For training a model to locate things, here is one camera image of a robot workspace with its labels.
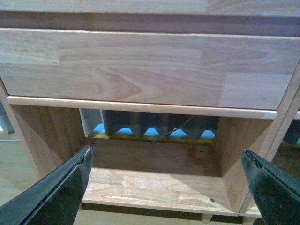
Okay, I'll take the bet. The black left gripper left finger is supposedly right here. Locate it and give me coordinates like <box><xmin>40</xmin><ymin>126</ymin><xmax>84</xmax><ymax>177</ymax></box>
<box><xmin>0</xmin><ymin>145</ymin><xmax>94</xmax><ymax>225</ymax></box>

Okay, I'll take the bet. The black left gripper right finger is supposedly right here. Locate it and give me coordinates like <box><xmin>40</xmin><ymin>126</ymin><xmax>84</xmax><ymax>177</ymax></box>
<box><xmin>241</xmin><ymin>149</ymin><xmax>300</xmax><ymax>225</ymax></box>

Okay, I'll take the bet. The light wooden shelf cabinet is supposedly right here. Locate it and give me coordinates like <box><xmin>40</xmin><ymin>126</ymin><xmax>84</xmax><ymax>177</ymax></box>
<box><xmin>0</xmin><ymin>10</ymin><xmax>300</xmax><ymax>225</ymax></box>

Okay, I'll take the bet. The grey acoustic foam panel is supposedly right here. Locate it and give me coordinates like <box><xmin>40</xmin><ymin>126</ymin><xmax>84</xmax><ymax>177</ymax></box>
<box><xmin>79</xmin><ymin>108</ymin><xmax>219</xmax><ymax>143</ymax></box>

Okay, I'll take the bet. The lower wooden drawer front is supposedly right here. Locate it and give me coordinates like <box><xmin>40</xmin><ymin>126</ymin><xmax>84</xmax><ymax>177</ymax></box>
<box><xmin>0</xmin><ymin>29</ymin><xmax>300</xmax><ymax>110</ymax></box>

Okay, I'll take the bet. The wooden drawer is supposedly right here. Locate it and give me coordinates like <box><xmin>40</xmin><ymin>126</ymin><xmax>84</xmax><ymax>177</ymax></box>
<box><xmin>0</xmin><ymin>29</ymin><xmax>300</xmax><ymax>110</ymax></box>
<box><xmin>0</xmin><ymin>0</ymin><xmax>300</xmax><ymax>17</ymax></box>

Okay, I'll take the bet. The upper wooden drawer front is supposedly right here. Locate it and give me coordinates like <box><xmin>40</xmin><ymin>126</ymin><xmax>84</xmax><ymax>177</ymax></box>
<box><xmin>0</xmin><ymin>0</ymin><xmax>300</xmax><ymax>17</ymax></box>

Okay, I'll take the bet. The thin dark cable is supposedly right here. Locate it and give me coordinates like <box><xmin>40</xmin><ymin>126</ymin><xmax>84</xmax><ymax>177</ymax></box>
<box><xmin>152</xmin><ymin>114</ymin><xmax>196</xmax><ymax>143</ymax></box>

